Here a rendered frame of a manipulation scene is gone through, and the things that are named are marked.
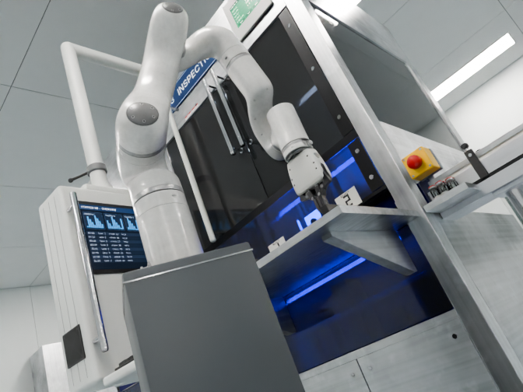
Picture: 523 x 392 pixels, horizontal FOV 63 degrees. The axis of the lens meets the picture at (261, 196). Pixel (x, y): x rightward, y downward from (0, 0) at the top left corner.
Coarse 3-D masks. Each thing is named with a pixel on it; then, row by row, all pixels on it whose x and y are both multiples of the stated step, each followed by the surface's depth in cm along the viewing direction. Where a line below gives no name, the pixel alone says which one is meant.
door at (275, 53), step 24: (264, 48) 168; (288, 48) 160; (264, 72) 168; (288, 72) 159; (240, 96) 176; (288, 96) 158; (312, 96) 151; (336, 96) 144; (240, 120) 176; (312, 120) 150; (312, 144) 150; (264, 168) 165
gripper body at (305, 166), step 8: (296, 152) 113; (304, 152) 113; (312, 152) 112; (288, 160) 115; (296, 160) 114; (304, 160) 112; (312, 160) 111; (320, 160) 112; (288, 168) 117; (296, 168) 114; (304, 168) 112; (312, 168) 111; (320, 168) 110; (296, 176) 114; (304, 176) 112; (312, 176) 110; (320, 176) 109; (296, 184) 114; (304, 184) 112; (312, 184) 111; (296, 192) 114; (304, 192) 113
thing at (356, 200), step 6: (348, 192) 137; (354, 192) 136; (336, 198) 140; (342, 198) 138; (348, 198) 137; (354, 198) 136; (360, 198) 134; (342, 204) 138; (348, 204) 137; (354, 204) 135
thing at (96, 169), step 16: (64, 48) 221; (64, 64) 219; (80, 80) 214; (80, 96) 208; (80, 112) 204; (80, 128) 201; (96, 144) 198; (96, 160) 193; (80, 176) 192; (96, 176) 189
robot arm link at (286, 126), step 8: (280, 104) 119; (288, 104) 119; (272, 112) 119; (280, 112) 118; (288, 112) 118; (296, 112) 120; (272, 120) 119; (280, 120) 117; (288, 120) 117; (296, 120) 117; (272, 128) 120; (280, 128) 117; (288, 128) 116; (296, 128) 116; (272, 136) 121; (280, 136) 116; (288, 136) 115; (296, 136) 114; (304, 136) 115; (272, 144) 122; (280, 144) 117
